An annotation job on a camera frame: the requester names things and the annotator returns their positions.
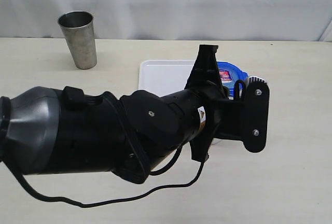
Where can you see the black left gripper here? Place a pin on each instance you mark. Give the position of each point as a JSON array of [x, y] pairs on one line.
[[243, 118]]

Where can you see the blue plastic lid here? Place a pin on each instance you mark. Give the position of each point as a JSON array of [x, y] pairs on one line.
[[229, 74]]

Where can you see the stainless steel cup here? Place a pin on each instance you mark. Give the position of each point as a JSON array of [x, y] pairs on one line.
[[78, 30]]

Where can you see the clear plastic container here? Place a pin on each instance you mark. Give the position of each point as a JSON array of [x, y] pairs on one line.
[[216, 141]]

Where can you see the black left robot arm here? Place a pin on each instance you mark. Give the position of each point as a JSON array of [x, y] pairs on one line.
[[50, 131]]

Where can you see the white rectangular tray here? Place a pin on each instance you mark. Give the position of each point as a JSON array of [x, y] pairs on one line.
[[163, 77]]

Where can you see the white backdrop curtain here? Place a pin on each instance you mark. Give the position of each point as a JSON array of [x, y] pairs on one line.
[[308, 20]]

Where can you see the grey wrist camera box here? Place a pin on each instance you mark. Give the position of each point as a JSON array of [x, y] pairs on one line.
[[252, 79]]

